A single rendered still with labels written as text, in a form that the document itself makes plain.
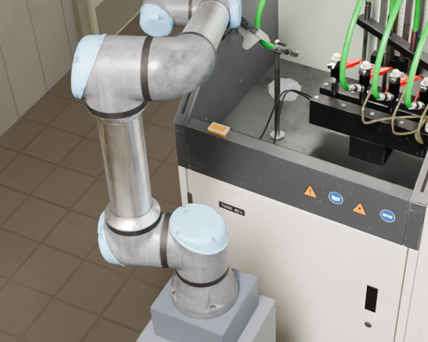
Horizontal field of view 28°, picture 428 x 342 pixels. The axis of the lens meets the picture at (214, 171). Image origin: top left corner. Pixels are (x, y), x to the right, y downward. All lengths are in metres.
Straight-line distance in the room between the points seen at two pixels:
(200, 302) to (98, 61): 0.60
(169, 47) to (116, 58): 0.09
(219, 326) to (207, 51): 0.62
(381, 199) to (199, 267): 0.54
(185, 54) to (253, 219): 0.94
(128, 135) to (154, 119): 2.22
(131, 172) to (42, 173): 2.01
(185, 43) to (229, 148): 0.74
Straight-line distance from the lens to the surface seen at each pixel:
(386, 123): 2.22
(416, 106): 2.10
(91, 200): 3.47
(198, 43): 1.55
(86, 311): 3.09
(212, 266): 1.77
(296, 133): 2.41
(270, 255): 2.43
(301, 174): 2.15
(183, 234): 1.72
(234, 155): 2.23
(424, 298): 2.28
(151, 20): 1.87
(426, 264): 2.19
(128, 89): 1.51
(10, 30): 3.77
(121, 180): 1.66
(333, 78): 2.24
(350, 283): 2.36
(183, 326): 1.89
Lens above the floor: 2.38
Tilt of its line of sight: 42 degrees down
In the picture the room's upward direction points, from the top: 4 degrees counter-clockwise
